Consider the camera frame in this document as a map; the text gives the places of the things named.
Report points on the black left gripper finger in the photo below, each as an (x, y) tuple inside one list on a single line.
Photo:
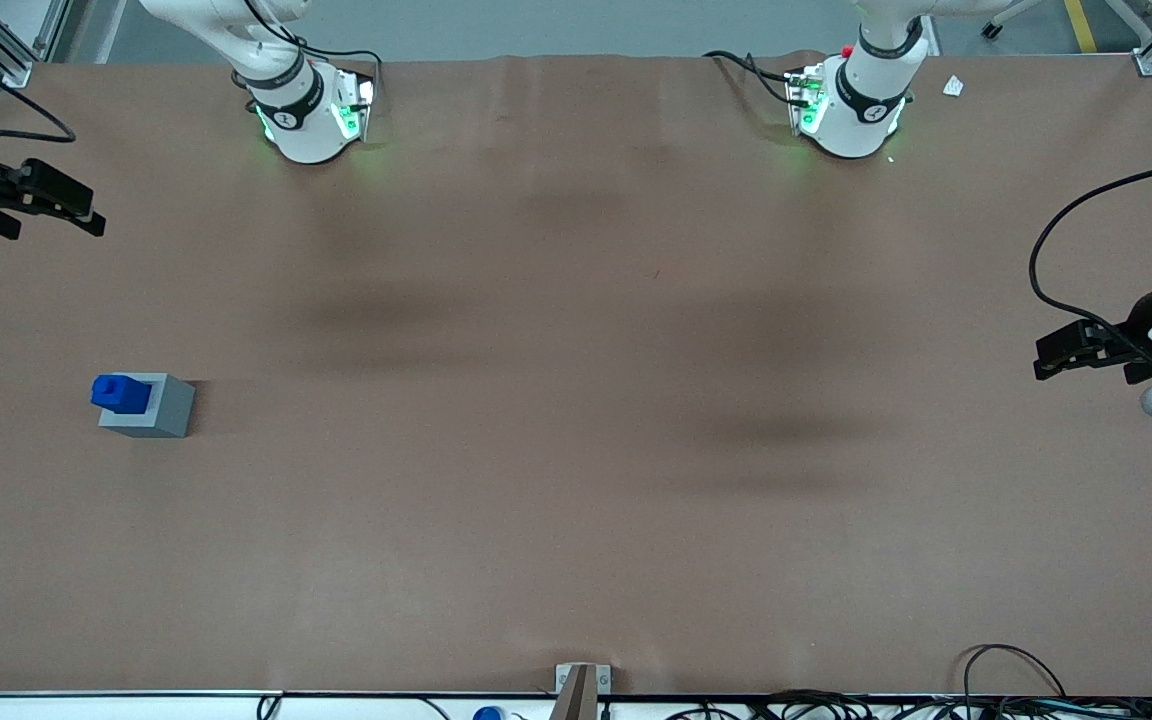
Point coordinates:
[(1071, 345), (1061, 369)]

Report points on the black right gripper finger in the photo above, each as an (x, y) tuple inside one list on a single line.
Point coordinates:
[(88, 223), (61, 188)]

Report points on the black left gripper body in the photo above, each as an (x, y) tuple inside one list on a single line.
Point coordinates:
[(1143, 331)]

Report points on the blue plastic part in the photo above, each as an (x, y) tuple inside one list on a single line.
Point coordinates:
[(121, 395)]

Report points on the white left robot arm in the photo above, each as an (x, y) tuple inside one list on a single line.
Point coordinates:
[(856, 110)]

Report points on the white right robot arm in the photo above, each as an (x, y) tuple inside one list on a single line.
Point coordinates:
[(301, 120)]

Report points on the gray square base block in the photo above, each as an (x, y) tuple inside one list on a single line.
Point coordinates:
[(171, 410)]

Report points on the white paper scrap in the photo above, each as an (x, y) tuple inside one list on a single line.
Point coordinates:
[(953, 87)]

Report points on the chair leg with caster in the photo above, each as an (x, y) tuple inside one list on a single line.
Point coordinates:
[(992, 30)]

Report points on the brown table mat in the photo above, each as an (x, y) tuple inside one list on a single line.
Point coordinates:
[(576, 400)]

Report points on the blue round cap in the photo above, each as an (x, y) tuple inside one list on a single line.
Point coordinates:
[(488, 714)]

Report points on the aluminium frame post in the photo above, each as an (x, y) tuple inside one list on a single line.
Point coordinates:
[(1149, 62), (16, 55)]

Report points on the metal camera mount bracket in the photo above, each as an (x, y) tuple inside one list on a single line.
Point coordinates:
[(576, 690)]

